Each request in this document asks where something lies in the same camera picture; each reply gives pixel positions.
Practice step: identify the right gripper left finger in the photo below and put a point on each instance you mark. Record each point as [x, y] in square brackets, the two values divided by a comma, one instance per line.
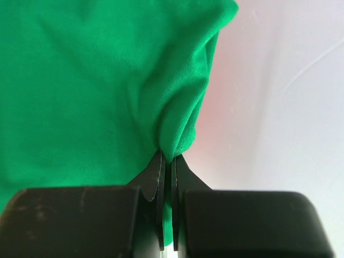
[89, 221]

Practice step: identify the green t shirt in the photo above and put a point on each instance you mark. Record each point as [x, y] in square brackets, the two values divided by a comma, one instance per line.
[90, 90]

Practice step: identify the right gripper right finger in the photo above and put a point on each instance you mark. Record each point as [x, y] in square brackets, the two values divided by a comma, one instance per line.
[231, 223]

